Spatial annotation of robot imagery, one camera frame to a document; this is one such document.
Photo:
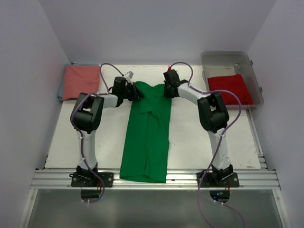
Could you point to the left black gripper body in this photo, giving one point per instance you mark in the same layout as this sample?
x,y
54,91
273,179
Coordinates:
x,y
129,92

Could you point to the pink folded shirt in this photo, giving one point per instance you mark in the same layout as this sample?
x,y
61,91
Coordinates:
x,y
80,82

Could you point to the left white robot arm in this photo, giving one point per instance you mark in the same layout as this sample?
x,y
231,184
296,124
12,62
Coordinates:
x,y
86,118

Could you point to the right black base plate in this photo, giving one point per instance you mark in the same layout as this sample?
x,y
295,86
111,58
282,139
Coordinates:
x,y
211,180

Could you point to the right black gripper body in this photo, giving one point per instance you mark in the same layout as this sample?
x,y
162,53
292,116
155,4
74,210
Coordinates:
x,y
166,91

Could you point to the red folded shirt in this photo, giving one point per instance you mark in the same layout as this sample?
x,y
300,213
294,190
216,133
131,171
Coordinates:
x,y
234,84

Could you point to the green polo shirt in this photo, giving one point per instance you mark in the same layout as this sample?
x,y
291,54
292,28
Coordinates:
x,y
146,146

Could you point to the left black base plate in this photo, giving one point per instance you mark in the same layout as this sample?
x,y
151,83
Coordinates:
x,y
85,178

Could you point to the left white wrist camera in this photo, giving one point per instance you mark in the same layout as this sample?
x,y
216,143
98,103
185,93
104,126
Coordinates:
x,y
128,75

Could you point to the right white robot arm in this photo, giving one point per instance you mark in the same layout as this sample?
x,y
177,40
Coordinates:
x,y
213,117

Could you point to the clear plastic bin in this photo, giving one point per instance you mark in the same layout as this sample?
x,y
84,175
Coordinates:
x,y
232,71

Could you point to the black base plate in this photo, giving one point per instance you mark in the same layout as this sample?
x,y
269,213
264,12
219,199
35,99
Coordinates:
x,y
85,178
211,180

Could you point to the aluminium mounting rail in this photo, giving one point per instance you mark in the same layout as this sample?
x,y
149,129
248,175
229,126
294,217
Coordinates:
x,y
175,180

